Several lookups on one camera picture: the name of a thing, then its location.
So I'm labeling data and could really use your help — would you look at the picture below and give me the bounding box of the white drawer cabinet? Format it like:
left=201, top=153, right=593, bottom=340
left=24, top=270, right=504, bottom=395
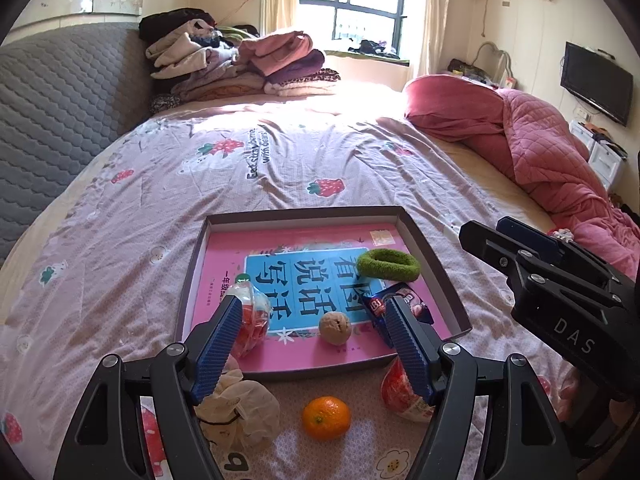
left=570, top=120, right=628, bottom=191

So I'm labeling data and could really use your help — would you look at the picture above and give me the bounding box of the black flat television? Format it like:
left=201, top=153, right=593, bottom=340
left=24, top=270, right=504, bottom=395
left=561, top=42, right=634, bottom=127

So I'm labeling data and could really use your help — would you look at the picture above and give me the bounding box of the grey quilted headboard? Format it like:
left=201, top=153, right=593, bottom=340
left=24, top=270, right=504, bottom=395
left=1, top=23, right=152, bottom=257

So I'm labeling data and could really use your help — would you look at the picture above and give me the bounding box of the pile of folded clothes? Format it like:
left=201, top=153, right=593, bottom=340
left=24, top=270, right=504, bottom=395
left=139, top=8, right=342, bottom=114

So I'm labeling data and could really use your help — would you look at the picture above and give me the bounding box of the brown walnut ball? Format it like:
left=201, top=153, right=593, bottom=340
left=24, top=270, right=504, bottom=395
left=318, top=311, right=352, bottom=346

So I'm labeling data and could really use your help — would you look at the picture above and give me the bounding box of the shallow brown cardboard tray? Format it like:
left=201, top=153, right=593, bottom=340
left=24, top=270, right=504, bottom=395
left=172, top=205, right=473, bottom=382

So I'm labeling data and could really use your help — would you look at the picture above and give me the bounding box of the red blue snack bag left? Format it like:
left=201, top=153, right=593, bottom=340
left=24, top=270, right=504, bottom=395
left=228, top=273, right=272, bottom=359

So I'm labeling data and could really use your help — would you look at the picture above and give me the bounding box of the orange tangerine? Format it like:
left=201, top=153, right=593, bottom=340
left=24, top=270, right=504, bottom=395
left=300, top=396, right=352, bottom=442

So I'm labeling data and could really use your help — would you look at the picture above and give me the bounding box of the red pillow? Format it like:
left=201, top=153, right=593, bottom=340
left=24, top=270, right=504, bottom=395
left=402, top=74, right=519, bottom=181

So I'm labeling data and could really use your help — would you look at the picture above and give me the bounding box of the small toy figure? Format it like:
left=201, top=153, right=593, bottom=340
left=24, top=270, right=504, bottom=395
left=548, top=229, right=575, bottom=243

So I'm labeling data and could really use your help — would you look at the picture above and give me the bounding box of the dark blue biscuit packet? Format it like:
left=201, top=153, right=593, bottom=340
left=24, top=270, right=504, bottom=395
left=362, top=282, right=434, bottom=348

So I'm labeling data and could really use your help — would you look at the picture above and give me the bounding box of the pink strawberry print bedsheet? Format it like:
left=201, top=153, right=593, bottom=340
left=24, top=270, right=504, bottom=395
left=0, top=90, right=591, bottom=480

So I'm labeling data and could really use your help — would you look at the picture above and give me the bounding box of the pink quilted blanket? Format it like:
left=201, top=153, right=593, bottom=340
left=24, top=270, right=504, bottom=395
left=495, top=89, right=639, bottom=278

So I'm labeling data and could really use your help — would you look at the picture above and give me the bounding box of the beige sheer hair scrunchie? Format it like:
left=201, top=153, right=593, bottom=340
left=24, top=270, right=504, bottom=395
left=195, top=356, right=281, bottom=456

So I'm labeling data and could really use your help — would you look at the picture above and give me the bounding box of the green fuzzy ring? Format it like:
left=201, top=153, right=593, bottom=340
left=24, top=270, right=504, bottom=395
left=354, top=248, right=422, bottom=283

